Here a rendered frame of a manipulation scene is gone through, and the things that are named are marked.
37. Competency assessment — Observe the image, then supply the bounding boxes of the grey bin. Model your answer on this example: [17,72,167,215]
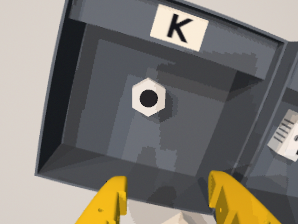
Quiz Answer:
[34,0,298,224]

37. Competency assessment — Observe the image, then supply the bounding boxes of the cream domino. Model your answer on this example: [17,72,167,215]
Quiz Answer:
[162,212,193,224]

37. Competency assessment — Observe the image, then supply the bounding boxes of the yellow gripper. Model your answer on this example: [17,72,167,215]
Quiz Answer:
[75,171,281,224]

